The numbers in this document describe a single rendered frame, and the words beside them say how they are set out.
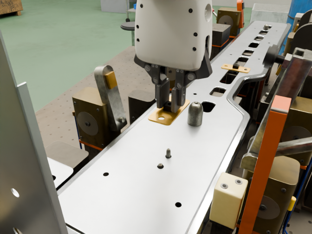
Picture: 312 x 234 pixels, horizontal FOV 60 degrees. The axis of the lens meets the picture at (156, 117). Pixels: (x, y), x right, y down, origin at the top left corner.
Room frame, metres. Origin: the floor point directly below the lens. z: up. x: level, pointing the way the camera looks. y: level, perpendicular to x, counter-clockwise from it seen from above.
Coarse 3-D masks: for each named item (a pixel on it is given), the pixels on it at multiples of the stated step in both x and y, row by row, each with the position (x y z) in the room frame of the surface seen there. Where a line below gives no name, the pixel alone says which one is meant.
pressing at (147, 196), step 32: (256, 32) 1.19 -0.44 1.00; (256, 64) 0.82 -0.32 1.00; (192, 96) 0.60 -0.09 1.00; (224, 96) 0.60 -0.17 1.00; (128, 128) 0.46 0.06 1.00; (160, 128) 0.46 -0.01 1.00; (192, 128) 0.46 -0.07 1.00; (224, 128) 0.46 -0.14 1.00; (96, 160) 0.36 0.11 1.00; (128, 160) 0.36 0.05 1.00; (160, 160) 0.36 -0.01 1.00; (192, 160) 0.36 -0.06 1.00; (224, 160) 0.36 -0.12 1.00; (64, 192) 0.29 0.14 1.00; (96, 192) 0.29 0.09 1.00; (128, 192) 0.29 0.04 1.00; (160, 192) 0.29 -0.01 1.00; (192, 192) 0.29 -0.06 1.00; (96, 224) 0.23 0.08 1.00; (128, 224) 0.23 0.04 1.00; (160, 224) 0.23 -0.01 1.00; (192, 224) 0.23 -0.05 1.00
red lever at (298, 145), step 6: (306, 138) 0.28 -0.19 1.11; (282, 144) 0.29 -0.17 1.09; (288, 144) 0.28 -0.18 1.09; (294, 144) 0.28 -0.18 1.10; (300, 144) 0.27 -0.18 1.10; (306, 144) 0.27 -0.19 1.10; (282, 150) 0.28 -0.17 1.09; (288, 150) 0.28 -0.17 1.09; (294, 150) 0.28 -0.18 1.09; (300, 150) 0.27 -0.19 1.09; (306, 150) 0.27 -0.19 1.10; (276, 156) 0.28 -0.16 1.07
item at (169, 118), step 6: (168, 102) 0.38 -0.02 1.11; (186, 102) 0.39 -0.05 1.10; (162, 108) 0.37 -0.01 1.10; (168, 108) 0.36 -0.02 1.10; (180, 108) 0.37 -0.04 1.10; (156, 114) 0.35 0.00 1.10; (162, 114) 0.35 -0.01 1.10; (168, 114) 0.35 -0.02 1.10; (174, 114) 0.35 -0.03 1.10; (150, 120) 0.34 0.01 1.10; (156, 120) 0.34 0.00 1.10; (162, 120) 0.34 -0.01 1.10; (168, 120) 0.34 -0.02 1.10; (174, 120) 0.34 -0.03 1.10
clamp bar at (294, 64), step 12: (276, 48) 0.30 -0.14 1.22; (300, 48) 0.31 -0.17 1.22; (264, 60) 0.30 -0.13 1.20; (276, 60) 0.30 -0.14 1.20; (288, 60) 0.29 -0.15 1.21; (300, 60) 0.28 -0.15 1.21; (288, 72) 0.28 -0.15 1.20; (300, 72) 0.28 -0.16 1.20; (288, 84) 0.28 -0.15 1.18; (300, 84) 0.27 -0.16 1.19; (288, 96) 0.28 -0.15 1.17; (264, 120) 0.29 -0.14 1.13; (252, 144) 0.29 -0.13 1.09
